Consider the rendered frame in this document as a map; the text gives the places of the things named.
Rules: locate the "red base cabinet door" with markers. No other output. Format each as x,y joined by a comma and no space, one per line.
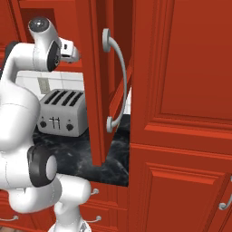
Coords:
225,220

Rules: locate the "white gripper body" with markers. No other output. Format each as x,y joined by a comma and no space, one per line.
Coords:
74,55

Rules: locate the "red open cabinet door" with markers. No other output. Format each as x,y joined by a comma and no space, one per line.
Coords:
95,90

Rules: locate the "grey wall outlet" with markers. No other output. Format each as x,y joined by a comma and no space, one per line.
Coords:
43,85

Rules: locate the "silver four-slot toaster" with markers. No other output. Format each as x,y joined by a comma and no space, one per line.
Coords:
62,116

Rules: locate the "red wall cabinet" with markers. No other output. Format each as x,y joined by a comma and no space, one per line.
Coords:
68,21

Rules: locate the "red tall cabinet panel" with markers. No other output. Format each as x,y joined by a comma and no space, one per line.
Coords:
193,69

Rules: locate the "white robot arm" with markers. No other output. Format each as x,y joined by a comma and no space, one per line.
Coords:
18,120

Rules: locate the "red drawer front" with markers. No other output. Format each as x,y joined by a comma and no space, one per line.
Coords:
105,222
110,196

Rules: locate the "red tall cabinet door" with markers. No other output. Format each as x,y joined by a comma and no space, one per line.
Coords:
175,193

